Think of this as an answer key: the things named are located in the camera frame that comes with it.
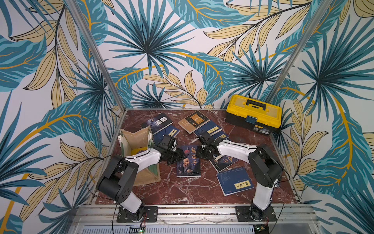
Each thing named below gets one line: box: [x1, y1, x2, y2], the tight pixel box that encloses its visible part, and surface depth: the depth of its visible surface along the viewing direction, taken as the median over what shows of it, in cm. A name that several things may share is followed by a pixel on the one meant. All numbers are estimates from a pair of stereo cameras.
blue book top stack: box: [193, 119, 223, 137], surface depth 109 cm
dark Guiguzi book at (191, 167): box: [176, 145, 202, 178], surface depth 90 cm
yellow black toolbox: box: [224, 94, 282, 136], surface depth 100 cm
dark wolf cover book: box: [140, 112, 174, 136], surface depth 111 cm
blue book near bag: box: [152, 122, 181, 147], surface depth 107 cm
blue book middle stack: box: [210, 130, 230, 141], surface depth 105 cm
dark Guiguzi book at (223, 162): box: [208, 155, 240, 173], surface depth 92 cm
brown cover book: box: [177, 110, 211, 135], surface depth 112 cm
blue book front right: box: [216, 167, 255, 197], surface depth 85 cm
